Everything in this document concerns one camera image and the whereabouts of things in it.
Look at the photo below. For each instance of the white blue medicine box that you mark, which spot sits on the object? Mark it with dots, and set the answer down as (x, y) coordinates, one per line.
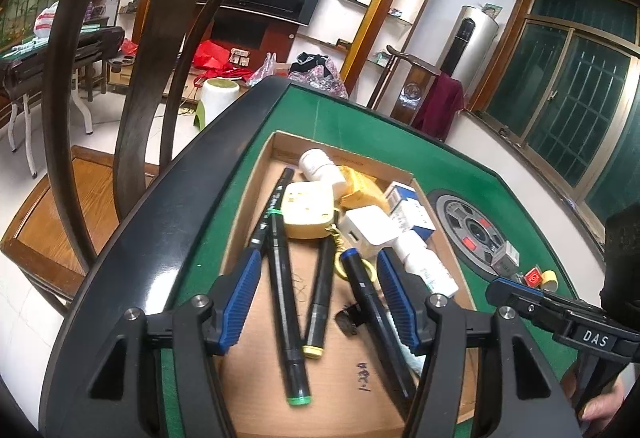
(410, 213)

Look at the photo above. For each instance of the red wooden television cabinet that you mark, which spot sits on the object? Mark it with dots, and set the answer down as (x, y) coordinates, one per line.
(275, 43)

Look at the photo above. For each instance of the white green plastic stool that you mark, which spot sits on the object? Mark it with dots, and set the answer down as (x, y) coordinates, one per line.
(217, 100)

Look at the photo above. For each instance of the small red cube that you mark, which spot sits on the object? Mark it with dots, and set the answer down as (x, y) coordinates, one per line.
(533, 278)

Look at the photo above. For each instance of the yellow snack packet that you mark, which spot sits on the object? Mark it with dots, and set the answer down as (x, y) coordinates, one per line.
(360, 188)

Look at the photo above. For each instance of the silver tower air conditioner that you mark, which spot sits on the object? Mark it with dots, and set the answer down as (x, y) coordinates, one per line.
(480, 48)

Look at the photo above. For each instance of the black binder clip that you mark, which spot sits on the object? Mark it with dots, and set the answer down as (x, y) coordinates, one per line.
(350, 318)

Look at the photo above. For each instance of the round table centre console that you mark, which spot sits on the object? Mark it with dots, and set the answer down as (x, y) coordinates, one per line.
(475, 233)

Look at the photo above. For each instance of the black marker purple caps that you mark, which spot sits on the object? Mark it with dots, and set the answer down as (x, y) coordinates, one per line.
(274, 198)

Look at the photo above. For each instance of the small clear grey cube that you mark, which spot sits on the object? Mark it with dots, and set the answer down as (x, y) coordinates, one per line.
(506, 258)

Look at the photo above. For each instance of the dark wooden chair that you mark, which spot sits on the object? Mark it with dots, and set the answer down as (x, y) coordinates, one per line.
(132, 118)

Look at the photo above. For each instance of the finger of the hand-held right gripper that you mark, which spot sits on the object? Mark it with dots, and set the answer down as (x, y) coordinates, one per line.
(510, 292)

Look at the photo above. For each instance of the green felt mahjong table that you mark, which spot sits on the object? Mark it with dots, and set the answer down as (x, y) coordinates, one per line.
(150, 238)

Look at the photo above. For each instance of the green tinted window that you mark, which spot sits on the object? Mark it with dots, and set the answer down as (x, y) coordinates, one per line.
(575, 93)

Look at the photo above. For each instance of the white wall socket panel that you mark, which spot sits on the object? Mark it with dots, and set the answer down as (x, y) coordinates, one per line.
(240, 57)

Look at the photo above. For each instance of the yellow tape measure with keyring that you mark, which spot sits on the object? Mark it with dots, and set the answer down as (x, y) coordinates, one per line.
(307, 210)

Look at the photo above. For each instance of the row of green white tiles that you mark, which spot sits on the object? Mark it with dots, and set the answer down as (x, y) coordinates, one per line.
(25, 49)

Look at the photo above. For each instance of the white charger adapter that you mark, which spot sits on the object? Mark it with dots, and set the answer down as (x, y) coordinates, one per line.
(367, 228)

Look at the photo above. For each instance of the yellow tape roll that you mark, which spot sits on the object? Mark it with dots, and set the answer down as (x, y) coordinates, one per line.
(549, 279)

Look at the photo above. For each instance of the white pill bottle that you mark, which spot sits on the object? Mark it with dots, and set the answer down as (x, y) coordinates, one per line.
(317, 165)

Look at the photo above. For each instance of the floral cloth bag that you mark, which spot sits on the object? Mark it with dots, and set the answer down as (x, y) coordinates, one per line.
(320, 75)

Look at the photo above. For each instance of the clear pink plastic bag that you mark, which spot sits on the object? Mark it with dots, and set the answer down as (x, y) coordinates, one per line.
(262, 70)

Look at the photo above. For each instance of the carved wooden chair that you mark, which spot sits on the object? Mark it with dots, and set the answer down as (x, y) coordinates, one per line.
(412, 93)

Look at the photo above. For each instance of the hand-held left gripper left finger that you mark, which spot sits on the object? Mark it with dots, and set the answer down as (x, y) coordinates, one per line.
(240, 303)

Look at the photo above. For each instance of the white red plastic bag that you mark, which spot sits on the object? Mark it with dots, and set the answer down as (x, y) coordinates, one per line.
(45, 20)

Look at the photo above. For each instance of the maroon garment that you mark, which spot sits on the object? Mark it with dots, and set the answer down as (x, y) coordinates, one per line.
(440, 108)

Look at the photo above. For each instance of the person's right hand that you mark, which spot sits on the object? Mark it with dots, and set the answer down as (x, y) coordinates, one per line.
(602, 408)

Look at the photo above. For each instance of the black marker yellow caps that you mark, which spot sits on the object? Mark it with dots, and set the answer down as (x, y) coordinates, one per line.
(320, 298)

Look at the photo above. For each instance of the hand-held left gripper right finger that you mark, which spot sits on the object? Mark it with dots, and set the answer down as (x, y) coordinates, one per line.
(400, 303)

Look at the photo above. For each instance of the small framed photo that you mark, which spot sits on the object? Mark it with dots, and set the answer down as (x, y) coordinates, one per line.
(491, 10)

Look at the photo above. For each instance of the black marker blue caps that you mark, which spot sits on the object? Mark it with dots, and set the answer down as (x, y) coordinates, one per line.
(372, 318)

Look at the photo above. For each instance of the black marker green caps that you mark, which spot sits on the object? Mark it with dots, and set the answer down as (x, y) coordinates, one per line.
(285, 308)

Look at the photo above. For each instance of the shallow cardboard box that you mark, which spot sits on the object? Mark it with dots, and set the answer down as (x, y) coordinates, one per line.
(340, 368)

